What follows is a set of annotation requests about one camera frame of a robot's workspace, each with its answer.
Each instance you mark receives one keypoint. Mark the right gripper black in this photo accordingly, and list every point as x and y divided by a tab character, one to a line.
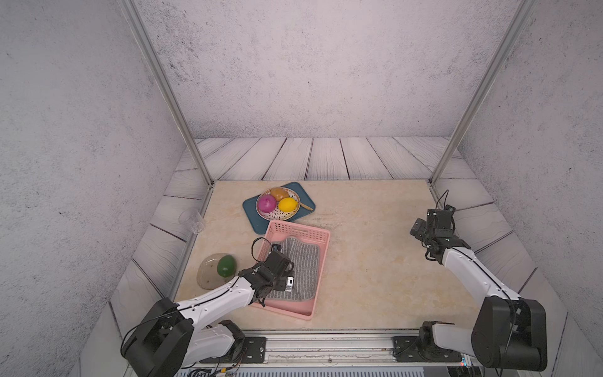
420	234

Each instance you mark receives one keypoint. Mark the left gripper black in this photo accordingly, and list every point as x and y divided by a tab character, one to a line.
283	281

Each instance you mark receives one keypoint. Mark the grey striped dishcloth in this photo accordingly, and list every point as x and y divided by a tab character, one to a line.
306	257

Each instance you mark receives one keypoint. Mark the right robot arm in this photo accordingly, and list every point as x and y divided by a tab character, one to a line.
510	331

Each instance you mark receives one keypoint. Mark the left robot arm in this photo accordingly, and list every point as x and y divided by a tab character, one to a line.
198	311

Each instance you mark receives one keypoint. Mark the pink plastic basket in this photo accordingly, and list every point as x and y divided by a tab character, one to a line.
279	231

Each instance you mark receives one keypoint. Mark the green toy fruit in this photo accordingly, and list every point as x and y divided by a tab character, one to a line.
227	266

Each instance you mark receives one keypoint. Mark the patterned ceramic plate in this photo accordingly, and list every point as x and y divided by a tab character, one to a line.
277	214

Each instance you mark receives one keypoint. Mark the clear glass plate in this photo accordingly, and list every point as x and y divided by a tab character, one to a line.
207	277

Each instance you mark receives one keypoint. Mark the purple toy fruit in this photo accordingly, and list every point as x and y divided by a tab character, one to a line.
266	203

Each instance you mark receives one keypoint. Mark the yellow toy lemon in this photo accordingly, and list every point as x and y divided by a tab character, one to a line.
288	205

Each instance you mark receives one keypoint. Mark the wooden spoon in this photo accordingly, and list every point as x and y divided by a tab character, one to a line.
306	207

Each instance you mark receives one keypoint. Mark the brown toy fruit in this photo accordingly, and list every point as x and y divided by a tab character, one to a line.
279	193

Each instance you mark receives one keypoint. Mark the clear plastic cup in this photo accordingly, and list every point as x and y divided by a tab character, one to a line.
192	220

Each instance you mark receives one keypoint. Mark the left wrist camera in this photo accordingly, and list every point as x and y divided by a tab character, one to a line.
287	282

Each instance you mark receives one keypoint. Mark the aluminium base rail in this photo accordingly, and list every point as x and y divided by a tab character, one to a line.
329	350

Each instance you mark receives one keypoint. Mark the right frame post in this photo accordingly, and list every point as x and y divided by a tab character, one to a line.
503	50

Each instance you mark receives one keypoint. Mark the frame post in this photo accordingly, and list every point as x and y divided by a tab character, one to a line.
503	50
144	42

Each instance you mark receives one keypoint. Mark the left frame post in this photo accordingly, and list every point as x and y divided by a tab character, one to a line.
144	42

